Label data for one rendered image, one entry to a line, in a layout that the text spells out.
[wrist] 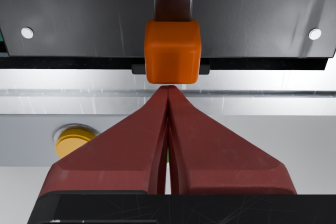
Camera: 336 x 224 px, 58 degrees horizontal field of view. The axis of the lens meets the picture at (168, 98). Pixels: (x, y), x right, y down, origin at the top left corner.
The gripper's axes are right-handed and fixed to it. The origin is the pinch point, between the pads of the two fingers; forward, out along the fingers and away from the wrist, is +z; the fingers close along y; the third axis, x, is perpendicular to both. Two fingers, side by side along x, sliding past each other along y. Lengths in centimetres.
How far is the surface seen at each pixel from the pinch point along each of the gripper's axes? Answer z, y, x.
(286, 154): 20.8, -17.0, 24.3
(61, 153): 9.7, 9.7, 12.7
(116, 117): 11.0, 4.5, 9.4
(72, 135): 10.0, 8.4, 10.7
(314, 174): 20.7, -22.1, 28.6
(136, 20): 10.1, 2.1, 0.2
